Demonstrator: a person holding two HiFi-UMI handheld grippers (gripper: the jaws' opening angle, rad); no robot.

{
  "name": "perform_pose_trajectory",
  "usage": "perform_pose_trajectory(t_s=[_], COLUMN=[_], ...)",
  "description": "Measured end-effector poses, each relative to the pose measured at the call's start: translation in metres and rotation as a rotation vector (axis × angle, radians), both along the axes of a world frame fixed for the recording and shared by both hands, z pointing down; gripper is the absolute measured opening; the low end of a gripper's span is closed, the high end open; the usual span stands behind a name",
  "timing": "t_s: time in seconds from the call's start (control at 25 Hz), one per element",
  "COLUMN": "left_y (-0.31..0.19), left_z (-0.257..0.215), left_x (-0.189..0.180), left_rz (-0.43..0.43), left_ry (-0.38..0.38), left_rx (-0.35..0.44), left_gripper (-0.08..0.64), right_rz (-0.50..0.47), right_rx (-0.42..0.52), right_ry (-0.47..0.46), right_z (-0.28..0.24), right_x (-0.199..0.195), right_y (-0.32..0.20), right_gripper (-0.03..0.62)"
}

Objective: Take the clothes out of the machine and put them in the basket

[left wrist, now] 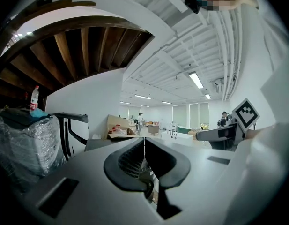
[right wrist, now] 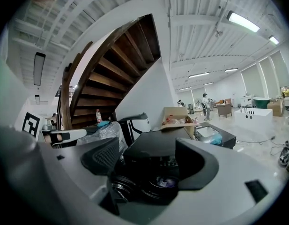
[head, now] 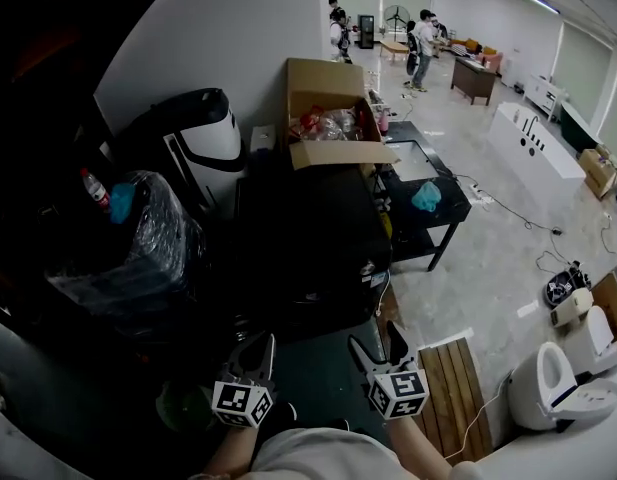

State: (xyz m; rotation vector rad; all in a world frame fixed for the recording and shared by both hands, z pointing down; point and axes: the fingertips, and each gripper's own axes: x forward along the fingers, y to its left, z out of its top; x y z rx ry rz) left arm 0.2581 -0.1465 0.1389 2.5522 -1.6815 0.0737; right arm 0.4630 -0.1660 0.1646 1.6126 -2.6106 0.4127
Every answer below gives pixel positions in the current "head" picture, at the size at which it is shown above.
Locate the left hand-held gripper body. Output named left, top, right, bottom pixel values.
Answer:
left=210, top=366, right=279, bottom=429

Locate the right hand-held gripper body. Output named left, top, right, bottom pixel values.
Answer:
left=364, top=359, right=430, bottom=422

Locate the dark green laundry basket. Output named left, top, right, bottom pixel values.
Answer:
left=155, top=381, right=218, bottom=435

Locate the black washing machine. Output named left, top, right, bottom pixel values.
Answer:
left=235, top=165, right=395, bottom=343

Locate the person's left forearm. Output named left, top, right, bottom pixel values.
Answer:
left=201, top=424, right=260, bottom=480

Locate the person's right forearm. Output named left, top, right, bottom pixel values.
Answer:
left=386, top=414, right=453, bottom=480

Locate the wooden slat platform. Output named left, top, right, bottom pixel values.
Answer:
left=416, top=337, right=495, bottom=463

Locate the person's white shirt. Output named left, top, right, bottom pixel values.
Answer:
left=187, top=426, right=485, bottom=480

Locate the plastic-wrapped black appliance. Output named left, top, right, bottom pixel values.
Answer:
left=44, top=170, right=208, bottom=320

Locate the white toilet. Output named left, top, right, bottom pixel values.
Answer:
left=506, top=341, right=617, bottom=433

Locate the black table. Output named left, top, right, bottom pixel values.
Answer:
left=375, top=120, right=474, bottom=273

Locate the turquoise cloth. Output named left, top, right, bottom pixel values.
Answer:
left=109, top=182, right=136, bottom=226
left=411, top=181, right=444, bottom=214

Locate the black round tray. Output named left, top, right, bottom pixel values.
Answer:
left=544, top=262, right=592, bottom=310

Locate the white pedal bin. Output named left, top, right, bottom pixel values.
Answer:
left=549, top=287, right=595, bottom=327

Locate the white power strip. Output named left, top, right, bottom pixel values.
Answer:
left=467, top=182, right=495, bottom=207

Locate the white sink basin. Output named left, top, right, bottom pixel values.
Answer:
left=390, top=140, right=442, bottom=182

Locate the white ceramic fixture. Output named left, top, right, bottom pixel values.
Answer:
left=570, top=305, right=617, bottom=377

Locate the plain cardboard box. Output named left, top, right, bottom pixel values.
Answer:
left=590, top=272, right=617, bottom=340

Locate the clear bottle with red label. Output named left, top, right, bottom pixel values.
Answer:
left=80, top=167, right=112, bottom=214

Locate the small white box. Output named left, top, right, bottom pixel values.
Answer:
left=250, top=124, right=279, bottom=155

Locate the black and white tower appliance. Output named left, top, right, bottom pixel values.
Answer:
left=109, top=87, right=250, bottom=210

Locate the white bathtub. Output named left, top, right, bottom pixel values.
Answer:
left=487, top=101, right=588, bottom=182

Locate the printed cardboard box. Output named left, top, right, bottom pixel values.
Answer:
left=577, top=147, right=617, bottom=200

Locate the brown wooden desk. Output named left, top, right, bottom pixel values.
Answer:
left=450, top=55, right=498, bottom=107

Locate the large open cardboard box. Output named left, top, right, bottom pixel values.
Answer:
left=286, top=57, right=402, bottom=172

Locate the dark green bathtub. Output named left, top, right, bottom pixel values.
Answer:
left=559, top=100, right=602, bottom=152

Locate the white cabinet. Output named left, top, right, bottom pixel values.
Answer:
left=523, top=74, right=562, bottom=122

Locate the low wooden table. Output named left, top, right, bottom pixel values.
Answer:
left=378, top=39, right=410, bottom=62

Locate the orange and pink sofa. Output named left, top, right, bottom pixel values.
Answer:
left=450, top=37, right=505, bottom=70

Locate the black glass-door fridge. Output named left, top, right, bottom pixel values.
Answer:
left=357, top=13, right=376, bottom=50

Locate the black standing fan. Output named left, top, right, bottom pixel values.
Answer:
left=383, top=4, right=410, bottom=42

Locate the white cable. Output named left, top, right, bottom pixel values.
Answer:
left=444, top=381, right=513, bottom=463

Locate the black floor cable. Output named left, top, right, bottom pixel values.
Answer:
left=454, top=171, right=565, bottom=235

